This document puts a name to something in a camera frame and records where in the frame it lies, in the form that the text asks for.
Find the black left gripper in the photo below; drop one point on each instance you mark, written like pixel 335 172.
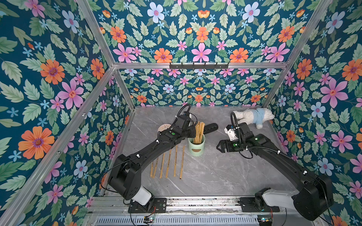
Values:
pixel 192 132

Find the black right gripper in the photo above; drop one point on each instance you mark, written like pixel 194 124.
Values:
pixel 224 145

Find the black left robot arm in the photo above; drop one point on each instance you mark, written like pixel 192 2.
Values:
pixel 117 175

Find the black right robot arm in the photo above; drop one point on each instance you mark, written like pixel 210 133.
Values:
pixel 313 194

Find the bundle of paper straws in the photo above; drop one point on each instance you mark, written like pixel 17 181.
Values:
pixel 199 133

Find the round beige kitchen timer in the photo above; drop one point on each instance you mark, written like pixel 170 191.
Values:
pixel 164 127

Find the light green metal cup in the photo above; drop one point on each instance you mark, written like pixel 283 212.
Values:
pixel 196 149

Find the white plush toy blue shirt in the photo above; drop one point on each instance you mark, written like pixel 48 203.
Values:
pixel 254 116

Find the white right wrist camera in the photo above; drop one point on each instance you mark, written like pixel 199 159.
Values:
pixel 230 131

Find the black wall hook rail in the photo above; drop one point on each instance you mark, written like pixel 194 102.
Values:
pixel 192 66

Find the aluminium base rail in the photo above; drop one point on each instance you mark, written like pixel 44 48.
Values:
pixel 189 211

